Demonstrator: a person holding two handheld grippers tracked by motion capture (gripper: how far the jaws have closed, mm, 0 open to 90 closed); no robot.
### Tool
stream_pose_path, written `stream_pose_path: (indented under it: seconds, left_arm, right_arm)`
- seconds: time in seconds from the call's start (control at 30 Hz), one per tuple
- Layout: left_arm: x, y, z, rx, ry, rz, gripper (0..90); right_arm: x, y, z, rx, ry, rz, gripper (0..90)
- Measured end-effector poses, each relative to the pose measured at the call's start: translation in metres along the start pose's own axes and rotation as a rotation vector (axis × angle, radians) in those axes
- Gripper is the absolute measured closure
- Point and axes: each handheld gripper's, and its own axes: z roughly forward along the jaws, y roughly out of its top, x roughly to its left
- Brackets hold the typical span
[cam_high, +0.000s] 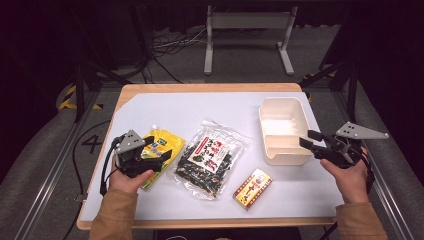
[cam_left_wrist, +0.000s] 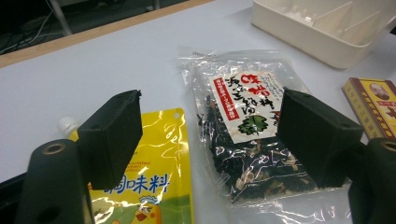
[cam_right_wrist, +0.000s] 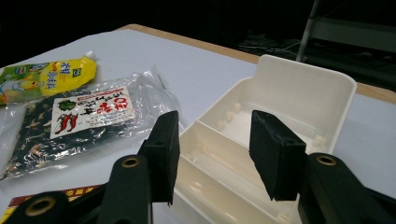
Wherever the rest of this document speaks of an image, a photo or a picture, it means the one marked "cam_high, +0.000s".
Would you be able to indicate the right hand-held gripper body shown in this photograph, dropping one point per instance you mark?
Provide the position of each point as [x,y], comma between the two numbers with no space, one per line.
[343,150]

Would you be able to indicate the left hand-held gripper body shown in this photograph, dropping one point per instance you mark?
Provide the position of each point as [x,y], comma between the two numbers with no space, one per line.
[130,146]

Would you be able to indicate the yellow spouted pouch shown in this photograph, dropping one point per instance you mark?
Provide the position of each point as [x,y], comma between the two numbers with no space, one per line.
[165,143]

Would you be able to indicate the white plastic bin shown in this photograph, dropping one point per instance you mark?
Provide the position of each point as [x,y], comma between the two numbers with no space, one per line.
[283,130]

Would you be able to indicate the clear dried seaweed bag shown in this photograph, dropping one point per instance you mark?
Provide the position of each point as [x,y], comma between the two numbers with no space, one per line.
[208,160]

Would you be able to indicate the person's right hand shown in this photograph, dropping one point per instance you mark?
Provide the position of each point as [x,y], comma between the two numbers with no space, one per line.
[350,181]

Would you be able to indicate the person's left hand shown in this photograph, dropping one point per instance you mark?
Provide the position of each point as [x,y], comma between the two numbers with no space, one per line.
[128,181]

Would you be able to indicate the black metal stand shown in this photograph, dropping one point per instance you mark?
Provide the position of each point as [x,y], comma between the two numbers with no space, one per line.
[351,86]
[80,90]

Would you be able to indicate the yellow and red box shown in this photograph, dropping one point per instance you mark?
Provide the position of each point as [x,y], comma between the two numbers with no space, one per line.
[252,189]

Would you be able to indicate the yellow and black hazard tape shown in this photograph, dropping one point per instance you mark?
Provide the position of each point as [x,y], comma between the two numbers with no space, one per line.
[68,98]

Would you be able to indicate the aluminium rail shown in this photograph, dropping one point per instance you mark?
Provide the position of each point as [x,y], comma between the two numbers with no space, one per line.
[383,196]
[53,170]

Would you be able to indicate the white metal desk frame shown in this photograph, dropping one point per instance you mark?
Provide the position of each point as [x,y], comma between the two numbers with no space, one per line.
[250,20]

